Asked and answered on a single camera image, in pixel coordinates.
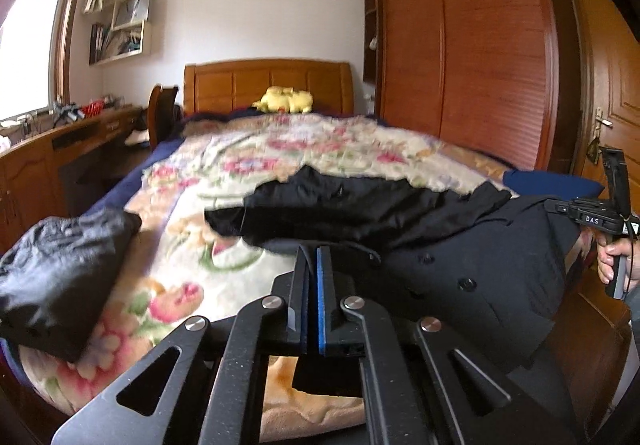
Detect person's right hand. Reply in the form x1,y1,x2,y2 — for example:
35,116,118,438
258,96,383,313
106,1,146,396
595,236,640,293

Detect grey black folded jacket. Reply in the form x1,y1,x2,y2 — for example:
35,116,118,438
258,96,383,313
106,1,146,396
1,208,142,363

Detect floral bed blanket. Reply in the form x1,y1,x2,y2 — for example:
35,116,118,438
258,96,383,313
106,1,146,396
18,114,506,415

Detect red item on desk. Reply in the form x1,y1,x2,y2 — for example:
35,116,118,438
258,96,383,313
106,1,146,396
80,99,104,118

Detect yellow plush toy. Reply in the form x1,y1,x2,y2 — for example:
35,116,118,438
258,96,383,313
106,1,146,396
252,86,314,114

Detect wooden desk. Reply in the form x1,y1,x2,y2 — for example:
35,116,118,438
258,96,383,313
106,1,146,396
1,105,142,251

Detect dark navy button coat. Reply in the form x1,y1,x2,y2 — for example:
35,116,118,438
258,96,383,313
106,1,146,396
204,166,580,425

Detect wooden door with handle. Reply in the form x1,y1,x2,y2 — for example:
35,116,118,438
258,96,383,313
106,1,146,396
573,0,640,211

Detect white wall shelf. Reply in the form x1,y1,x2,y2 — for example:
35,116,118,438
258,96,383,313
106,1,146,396
89,0,153,66

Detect wooden louvered wardrobe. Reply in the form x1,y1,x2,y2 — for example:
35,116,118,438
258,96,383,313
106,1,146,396
364,0,580,173

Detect wooden chair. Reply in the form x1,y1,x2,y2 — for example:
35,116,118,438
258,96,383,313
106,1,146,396
146,85,180,150

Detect black device on desk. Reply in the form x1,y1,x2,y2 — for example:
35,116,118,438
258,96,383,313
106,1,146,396
52,101,86,128

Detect wooden bed headboard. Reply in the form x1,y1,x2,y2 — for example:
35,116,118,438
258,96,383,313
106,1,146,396
183,59,355,116

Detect navy blue bed sheet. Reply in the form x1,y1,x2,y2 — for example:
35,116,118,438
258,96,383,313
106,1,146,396
93,108,604,210

